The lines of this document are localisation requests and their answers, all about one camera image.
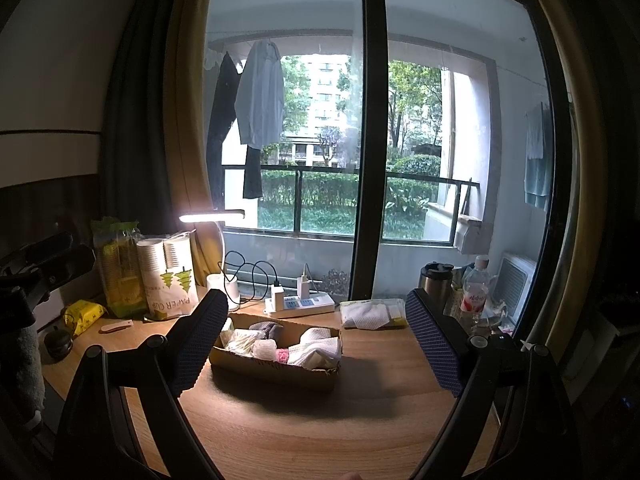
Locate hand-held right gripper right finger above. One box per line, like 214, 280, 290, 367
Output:
404, 287, 583, 480

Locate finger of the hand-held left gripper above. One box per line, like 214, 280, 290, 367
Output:
29, 244, 97, 288

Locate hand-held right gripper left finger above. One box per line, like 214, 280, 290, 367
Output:
52, 289, 230, 480

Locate white gauze roll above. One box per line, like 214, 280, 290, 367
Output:
251, 339, 279, 362

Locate grey dotted glove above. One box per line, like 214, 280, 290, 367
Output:
247, 322, 284, 343

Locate cardboard box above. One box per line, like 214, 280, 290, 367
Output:
209, 312, 343, 393

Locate person's left forearm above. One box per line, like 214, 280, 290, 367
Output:
12, 310, 47, 428

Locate green paper cup bag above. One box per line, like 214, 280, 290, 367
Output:
91, 217, 148, 318

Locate yellow packet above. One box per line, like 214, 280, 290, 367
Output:
62, 300, 107, 337

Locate steel thermos flask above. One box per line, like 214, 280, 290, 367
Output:
419, 261, 455, 311

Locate white desk lamp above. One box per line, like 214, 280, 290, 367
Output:
179, 209, 246, 311

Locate clear water bottle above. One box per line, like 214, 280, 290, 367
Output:
461, 255, 493, 328

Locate black round object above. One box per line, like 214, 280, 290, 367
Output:
44, 327, 73, 361

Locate white paper cup bag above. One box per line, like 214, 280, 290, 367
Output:
136, 230, 197, 322

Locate packet of white cloths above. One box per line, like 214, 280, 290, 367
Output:
340, 298, 407, 331

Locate white air conditioner unit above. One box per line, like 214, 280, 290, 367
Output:
492, 252, 538, 311

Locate white power strip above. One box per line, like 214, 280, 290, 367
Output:
264, 292, 336, 317

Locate black balcony railing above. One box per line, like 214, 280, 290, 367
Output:
222, 162, 481, 246

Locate teal hanging towel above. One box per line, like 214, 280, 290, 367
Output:
524, 157, 552, 211

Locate gold curtain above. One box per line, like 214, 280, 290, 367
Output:
165, 0, 226, 286

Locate black hanging pants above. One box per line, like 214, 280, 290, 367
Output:
206, 52, 263, 211

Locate white hanging towel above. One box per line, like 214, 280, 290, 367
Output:
525, 102, 547, 161

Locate light blue hanging shirt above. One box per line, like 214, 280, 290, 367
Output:
235, 40, 286, 151

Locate black charging cable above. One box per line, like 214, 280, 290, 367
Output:
222, 250, 281, 308

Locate black window frame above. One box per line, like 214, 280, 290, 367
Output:
350, 0, 388, 301

